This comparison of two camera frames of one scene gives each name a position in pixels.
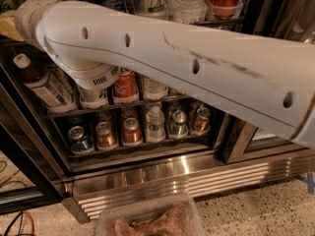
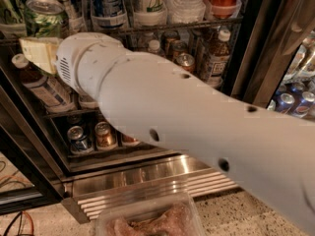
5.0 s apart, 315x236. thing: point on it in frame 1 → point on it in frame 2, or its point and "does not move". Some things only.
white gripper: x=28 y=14 → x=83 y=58
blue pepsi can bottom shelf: x=79 y=141 does not move
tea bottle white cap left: x=50 y=88 does not move
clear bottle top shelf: x=186 y=3 does not move
